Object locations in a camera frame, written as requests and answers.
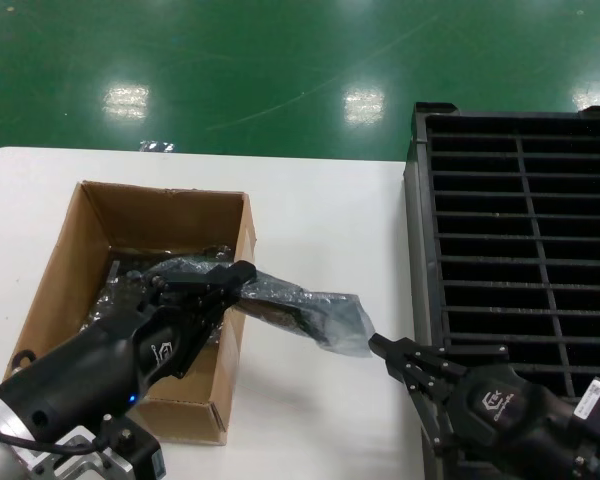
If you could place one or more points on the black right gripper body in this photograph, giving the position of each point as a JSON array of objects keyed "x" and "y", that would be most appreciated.
[{"x": 510, "y": 420}]

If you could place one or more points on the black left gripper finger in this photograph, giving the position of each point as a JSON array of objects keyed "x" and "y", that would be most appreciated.
[
  {"x": 202, "y": 325},
  {"x": 205, "y": 282}
]

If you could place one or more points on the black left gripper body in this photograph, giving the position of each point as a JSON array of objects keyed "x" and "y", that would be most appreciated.
[{"x": 90, "y": 365}]

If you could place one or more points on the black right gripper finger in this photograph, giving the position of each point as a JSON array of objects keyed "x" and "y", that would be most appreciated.
[
  {"x": 430, "y": 405},
  {"x": 430, "y": 357}
]

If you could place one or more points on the silver antistatic bag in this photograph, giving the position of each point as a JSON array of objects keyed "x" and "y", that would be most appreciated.
[{"x": 340, "y": 325}]

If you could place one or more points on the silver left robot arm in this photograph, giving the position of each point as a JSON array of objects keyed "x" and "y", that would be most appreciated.
[{"x": 0, "y": 440}]

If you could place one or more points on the bagged graphics cards pile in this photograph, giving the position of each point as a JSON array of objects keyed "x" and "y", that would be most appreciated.
[{"x": 115, "y": 300}]

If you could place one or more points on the brown cardboard box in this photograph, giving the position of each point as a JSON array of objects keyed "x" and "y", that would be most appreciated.
[{"x": 145, "y": 210}]

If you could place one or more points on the black slotted container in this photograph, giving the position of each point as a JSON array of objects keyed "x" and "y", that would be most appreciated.
[{"x": 420, "y": 250}]

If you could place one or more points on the crumpled foil scrap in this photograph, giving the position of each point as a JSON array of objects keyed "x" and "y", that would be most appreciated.
[{"x": 156, "y": 146}]

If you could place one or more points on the silver left wrist mount bracket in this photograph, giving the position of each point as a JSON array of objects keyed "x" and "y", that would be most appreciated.
[{"x": 80, "y": 460}]

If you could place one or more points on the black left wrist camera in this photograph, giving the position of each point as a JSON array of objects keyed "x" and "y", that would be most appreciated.
[{"x": 140, "y": 450}]

